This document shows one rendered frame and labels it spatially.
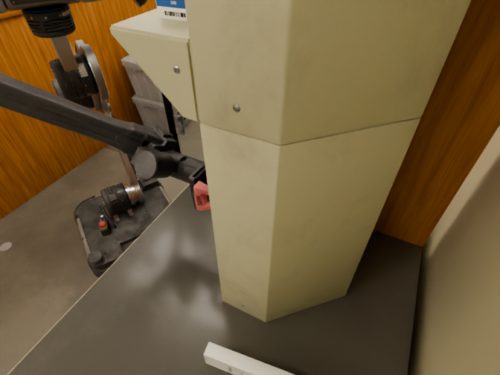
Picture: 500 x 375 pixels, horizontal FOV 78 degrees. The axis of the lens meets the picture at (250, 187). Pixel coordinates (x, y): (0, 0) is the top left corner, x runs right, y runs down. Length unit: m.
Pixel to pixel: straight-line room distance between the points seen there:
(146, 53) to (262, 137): 0.17
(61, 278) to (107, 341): 1.42
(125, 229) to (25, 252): 0.75
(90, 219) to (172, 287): 1.32
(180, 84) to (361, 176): 0.28
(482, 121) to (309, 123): 0.44
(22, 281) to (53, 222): 0.44
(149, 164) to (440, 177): 0.62
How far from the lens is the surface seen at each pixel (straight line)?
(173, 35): 0.38
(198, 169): 0.65
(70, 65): 1.30
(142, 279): 0.83
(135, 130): 0.72
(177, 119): 0.83
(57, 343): 0.83
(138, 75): 2.86
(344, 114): 0.38
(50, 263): 2.28
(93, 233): 1.97
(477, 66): 0.69
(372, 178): 0.49
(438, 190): 0.82
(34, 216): 2.63
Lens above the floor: 1.62
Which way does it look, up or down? 43 degrees down
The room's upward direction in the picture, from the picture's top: straight up
